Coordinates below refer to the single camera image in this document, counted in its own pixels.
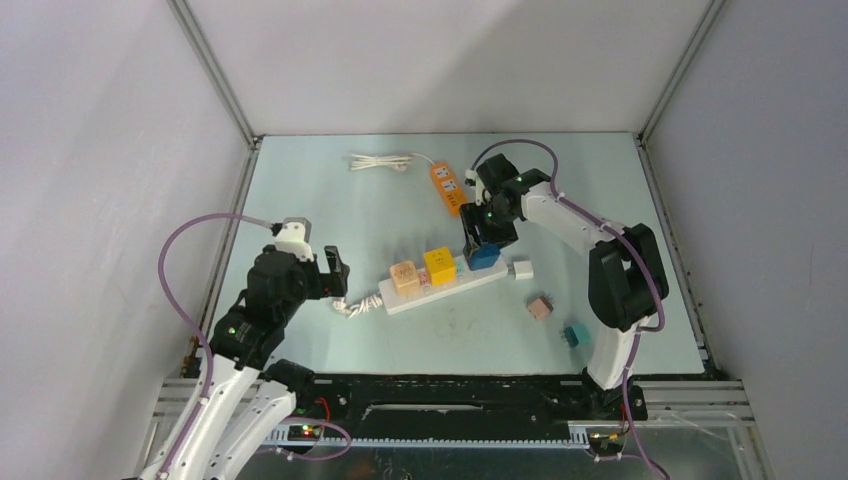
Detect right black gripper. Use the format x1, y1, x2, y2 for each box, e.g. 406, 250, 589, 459
460, 198, 518, 257

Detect blue cube socket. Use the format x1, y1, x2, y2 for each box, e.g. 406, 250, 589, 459
463, 243, 501, 271

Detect white multicolour power strip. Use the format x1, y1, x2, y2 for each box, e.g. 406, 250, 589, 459
378, 255, 509, 315

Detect beige cube socket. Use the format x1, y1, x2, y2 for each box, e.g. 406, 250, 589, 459
389, 260, 421, 297

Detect yellow cube socket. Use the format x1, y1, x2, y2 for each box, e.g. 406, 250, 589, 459
423, 247, 457, 286

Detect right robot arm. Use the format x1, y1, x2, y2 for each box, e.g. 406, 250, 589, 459
459, 154, 669, 418

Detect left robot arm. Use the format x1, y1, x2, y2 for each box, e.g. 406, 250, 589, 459
140, 244, 350, 479

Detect white plug adapter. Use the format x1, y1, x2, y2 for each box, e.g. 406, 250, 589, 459
512, 260, 534, 280

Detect pink plug adapter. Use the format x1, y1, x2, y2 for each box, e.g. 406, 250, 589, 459
526, 295, 554, 321

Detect teal plug adapter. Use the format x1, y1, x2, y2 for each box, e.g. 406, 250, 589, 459
562, 323, 591, 348

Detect orange power strip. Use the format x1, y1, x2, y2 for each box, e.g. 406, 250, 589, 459
430, 162, 468, 217

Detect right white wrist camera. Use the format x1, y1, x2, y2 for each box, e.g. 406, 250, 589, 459
465, 169, 487, 206

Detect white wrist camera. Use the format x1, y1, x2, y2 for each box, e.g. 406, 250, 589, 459
465, 169, 487, 206
271, 217, 314, 262

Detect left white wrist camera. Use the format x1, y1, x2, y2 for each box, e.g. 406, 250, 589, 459
271, 217, 314, 262

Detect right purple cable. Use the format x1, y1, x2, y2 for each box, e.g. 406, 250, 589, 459
470, 139, 672, 480

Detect purple cable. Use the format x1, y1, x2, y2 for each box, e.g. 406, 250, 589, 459
152, 213, 352, 480
470, 139, 672, 480

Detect white coiled cord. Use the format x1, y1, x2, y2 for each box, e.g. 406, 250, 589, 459
349, 152, 439, 174

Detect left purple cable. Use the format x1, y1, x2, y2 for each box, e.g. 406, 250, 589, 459
152, 213, 352, 480

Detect grey cable duct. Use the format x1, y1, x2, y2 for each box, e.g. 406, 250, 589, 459
218, 423, 591, 452

